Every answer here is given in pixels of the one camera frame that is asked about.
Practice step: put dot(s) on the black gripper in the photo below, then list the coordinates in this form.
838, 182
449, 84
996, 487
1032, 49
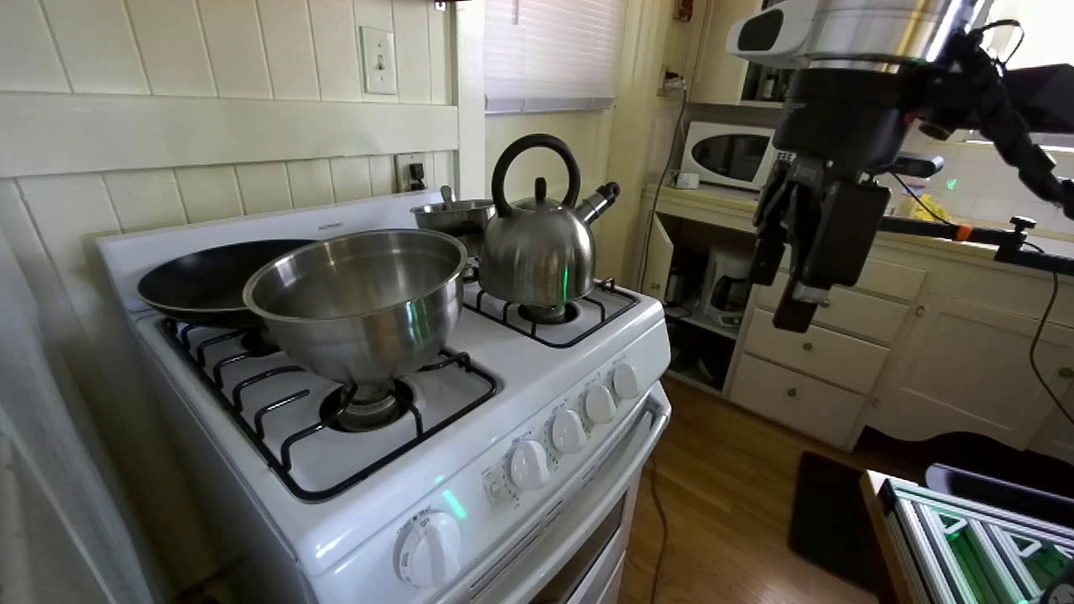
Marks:
825, 224

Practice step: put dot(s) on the small silver bowl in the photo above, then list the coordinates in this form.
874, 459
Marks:
455, 217

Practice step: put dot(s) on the big silver bowl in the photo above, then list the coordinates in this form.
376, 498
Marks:
362, 306

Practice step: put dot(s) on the white microwave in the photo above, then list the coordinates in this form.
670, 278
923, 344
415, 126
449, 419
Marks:
730, 155

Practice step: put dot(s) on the cream drawer cabinet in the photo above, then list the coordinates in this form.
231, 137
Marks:
932, 339

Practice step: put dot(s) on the black floor mat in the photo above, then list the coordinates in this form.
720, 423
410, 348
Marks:
829, 524

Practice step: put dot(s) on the white gas stove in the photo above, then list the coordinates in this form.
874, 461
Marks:
500, 472

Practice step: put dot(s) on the black frying pan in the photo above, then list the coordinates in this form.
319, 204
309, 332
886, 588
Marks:
207, 288

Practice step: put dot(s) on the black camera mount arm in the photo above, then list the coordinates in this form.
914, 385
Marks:
1013, 247

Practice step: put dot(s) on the steel kettle black handle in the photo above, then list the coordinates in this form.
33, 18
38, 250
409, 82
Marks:
541, 253

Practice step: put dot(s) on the grey wire rack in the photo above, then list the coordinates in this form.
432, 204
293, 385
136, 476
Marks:
973, 540

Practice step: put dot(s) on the black wall outlet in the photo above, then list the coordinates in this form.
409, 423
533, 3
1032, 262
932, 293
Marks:
415, 175

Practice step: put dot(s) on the white wall switch plate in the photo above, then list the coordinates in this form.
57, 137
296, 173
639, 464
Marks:
376, 63

